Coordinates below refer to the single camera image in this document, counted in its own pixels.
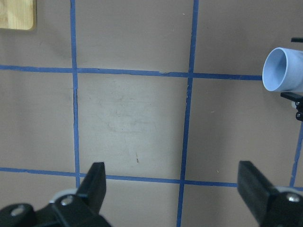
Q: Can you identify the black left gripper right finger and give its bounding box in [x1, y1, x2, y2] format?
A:
[238, 161, 276, 225]

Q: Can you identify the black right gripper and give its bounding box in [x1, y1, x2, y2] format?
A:
[280, 92, 303, 122]

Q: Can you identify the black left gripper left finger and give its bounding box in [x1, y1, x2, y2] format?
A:
[76, 162, 107, 214]

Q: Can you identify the light blue cup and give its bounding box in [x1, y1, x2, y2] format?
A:
[262, 47, 303, 92]

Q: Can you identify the wooden cup rack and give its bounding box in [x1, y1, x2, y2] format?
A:
[0, 0, 36, 31]

